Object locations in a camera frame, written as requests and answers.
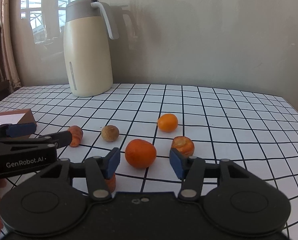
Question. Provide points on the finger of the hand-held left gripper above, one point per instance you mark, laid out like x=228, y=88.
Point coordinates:
x=61, y=137
x=21, y=130

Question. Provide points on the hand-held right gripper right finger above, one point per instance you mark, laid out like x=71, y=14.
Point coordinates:
x=177, y=163

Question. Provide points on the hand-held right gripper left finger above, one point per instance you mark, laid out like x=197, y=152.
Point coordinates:
x=112, y=163

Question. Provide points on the brown cardboard box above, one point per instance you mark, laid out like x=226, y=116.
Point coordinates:
x=27, y=117

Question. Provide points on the small brown round fruit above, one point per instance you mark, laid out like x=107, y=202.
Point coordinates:
x=109, y=133

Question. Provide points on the small orange mandarin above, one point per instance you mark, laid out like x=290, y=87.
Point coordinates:
x=167, y=122

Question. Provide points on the white checkered tablecloth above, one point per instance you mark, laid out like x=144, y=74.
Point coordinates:
x=214, y=110

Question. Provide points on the cream thermos jug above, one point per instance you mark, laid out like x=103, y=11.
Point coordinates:
x=88, y=55

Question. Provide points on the beige curtain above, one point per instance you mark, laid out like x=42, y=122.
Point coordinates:
x=6, y=30

